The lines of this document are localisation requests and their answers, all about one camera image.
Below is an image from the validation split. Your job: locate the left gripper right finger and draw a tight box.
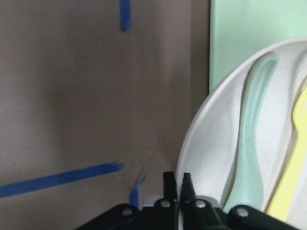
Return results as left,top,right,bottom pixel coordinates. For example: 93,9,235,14
180,173,296,230

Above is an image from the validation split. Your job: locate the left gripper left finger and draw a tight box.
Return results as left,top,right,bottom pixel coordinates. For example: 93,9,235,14
80,172,179,230

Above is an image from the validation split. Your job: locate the beige round plate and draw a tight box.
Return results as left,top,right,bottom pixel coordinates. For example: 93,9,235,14
177,37,307,230

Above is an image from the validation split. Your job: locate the yellow plastic fork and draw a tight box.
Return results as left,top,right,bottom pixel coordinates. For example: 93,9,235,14
267,83,307,221

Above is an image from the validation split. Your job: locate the teal green plastic spoon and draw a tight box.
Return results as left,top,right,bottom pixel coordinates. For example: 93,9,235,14
224,53,279,212

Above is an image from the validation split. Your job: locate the light green rectangular tray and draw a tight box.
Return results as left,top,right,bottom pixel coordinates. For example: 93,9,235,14
209,0,307,92

